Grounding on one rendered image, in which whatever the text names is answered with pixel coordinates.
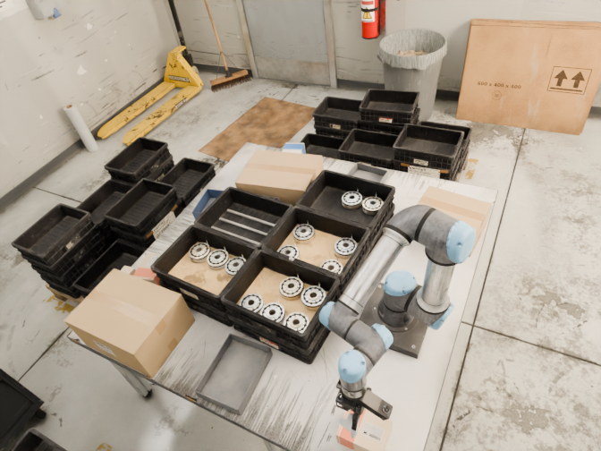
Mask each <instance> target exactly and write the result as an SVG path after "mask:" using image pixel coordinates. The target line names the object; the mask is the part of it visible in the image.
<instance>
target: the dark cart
mask: <svg viewBox="0 0 601 451"><path fill-rule="evenodd" d="M43 403H44V401H43V400H41V399H40V398H39V397H37V396H36V395H34V394H33V393H32V392H30V391H29V390H28V389H27V388H26V387H25V386H23V385H22V384H21V383H19V382H18V381H17V380H15V379H14V378H13V377H11V376H10V375H9V374H7V373H6V372H5V371H3V370H2V369H0V451H3V450H4V448H5V447H6V446H7V445H8V444H9V443H10V442H11V440H12V439H13V438H14V437H15V436H16V435H17V433H18V432H19V431H20V430H21V429H22V428H23V426H24V425H25V424H26V423H27V422H28V421H29V419H30V418H31V417H32V416H34V417H38V418H39V419H44V417H45V416H46V413H45V412H44V411H42V410H41V408H40V406H41V405H42V404H43Z"/></svg>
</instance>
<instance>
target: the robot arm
mask: <svg viewBox="0 0 601 451"><path fill-rule="evenodd" d="M383 232H384V234H383V235H382V236H381V238H380V239H379V241H378V242H377V244H376V246H375V247H374V249H373V250H372V252H371V253H370V254H369V255H368V257H367V258H366V260H365V261H364V263H363V264H362V266H361V267H360V269H359V271H358V272H357V273H356V275H355V276H354V278H353V279H352V281H351V282H350V283H349V285H348V286H347V288H346V289H345V290H344V292H343V294H342V295H341V297H340V298H339V300H338V301H337V302H328V303H327V304H326V306H324V307H323V309H322V310H321V312H320V314H319V320H320V322H321V323H322V324H323V325H324V326H326V327H327V328H328V329H329V330H331V331H333V332H334V333H335V334H337V335H338V336H339V337H340V338H342V339H343V340H344V341H346V342H347V343H348V344H350V345H351V346H353V347H354V348H353V349H352V350H349V351H346V352H344V353H342V355H341V356H340V358H339V360H338V373H339V376H340V378H339V381H338V383H337V385H336V388H338V389H339V392H338V394H337V397H336V399H335V402H336V407H339V408H341V409H343V410H345V411H347V412H348V411H349V410H350V411H353V412H354V413H349V414H348V416H347V418H346V419H340V421H339V422H340V424H341V425H342V426H343V427H345V428H346V429H347V430H348V431H349V432H350V433H351V437H352V438H355V437H356V436H357V434H358V428H359V423H360V415H362V413H363V411H364V408H366V409H367V410H369V411H370V412H372V413H373V414H375V415H376V416H377V417H379V418H380V419H382V420H383V421H385V420H388V419H390V416H391V413H392V410H393V406H392V405H390V404H389V403H387V402H386V401H385V400H383V399H382V398H381V397H379V396H377V395H376V394H374V393H373V392H372V389H371V387H367V375H368V374H369V373H370V372H371V370H372V369H373V367H374V366H375V365H376V364H377V362H378V361H379V360H380V359H381V357H382V356H383V355H384V354H385V353H386V352H387V349H388V348H389V347H390V345H391V344H392V342H393V340H394V339H393V336H392V334H391V332H390V331H389V330H388V329H387V328H386V327H384V326H383V325H379V324H374V325H373V326H371V327H369V326H368V325H366V324H365V323H363V322H362V321H360V320H359V319H357V317H358V315H359V313H360V312H361V310H362V309H363V307H364V306H365V304H366V303H367V301H368V299H369V298H370V296H371V295H372V294H373V293H374V291H375V290H376V288H377V286H378V285H379V284H380V282H381V281H382V279H383V278H384V276H385V274H386V273H387V271H388V270H389V268H390V267H391V266H392V265H393V263H394V261H395V260H396V258H397V257H398V255H399V254H400V252H401V251H402V249H403V248H404V247H407V246H409V245H410V244H411V242H412V241H416V242H417V243H420V244H422V245H424V246H426V247H425V253H426V256H427V258H428V260H427V268H426V273H425V277H424V283H423V286H422V285H419V284H418V283H417V281H416V279H415V276H414V275H412V273H410V272H408V271H405V270H398V271H394V272H392V273H390V274H389V275H388V276H387V277H386V279H385V282H384V295H383V298H382V299H381V300H380V302H379V304H378V307H377V313H378V316H379V318H380V319H381V320H382V321H383V322H384V323H385V324H386V325H388V326H390V327H394V328H402V327H405V326H407V325H409V324H410V323H411V322H412V321H413V319H414V318H416V319H418V320H419V321H421V322H423V323H424V324H426V325H427V326H428V327H429V328H433V329H434V330H438V329H439V328H440V327H441V326H442V325H443V324H444V322H445V321H446V320H447V318H448V317H449V315H450V314H451V312H452V311H453V309H454V305H453V304H452V303H451V302H450V297H449V295H448V290H449V286H450V283H451V280H452V276H453V271H454V268H455V265H457V264H461V263H462V262H464V261H465V260H466V259H467V258H468V257H469V255H470V253H471V251H472V247H473V246H474V243H475V240H476V232H475V229H474V228H473V227H472V226H470V225H467V224H466V223H465V222H463V221H461V220H458V219H456V218H454V217H451V216H449V215H447V214H445V213H444V212H442V211H440V210H438V209H435V208H433V207H431V206H429V205H423V204H419V205H414V206H410V207H407V208H405V209H403V210H401V211H400V212H398V213H397V214H395V215H394V216H393V217H392V218H391V219H390V220H389V221H388V222H387V223H386V225H385V226H384V228H383ZM339 393H340V394H339ZM337 403H338V404H340V405H341V406H340V405H338V404H337Z"/></svg>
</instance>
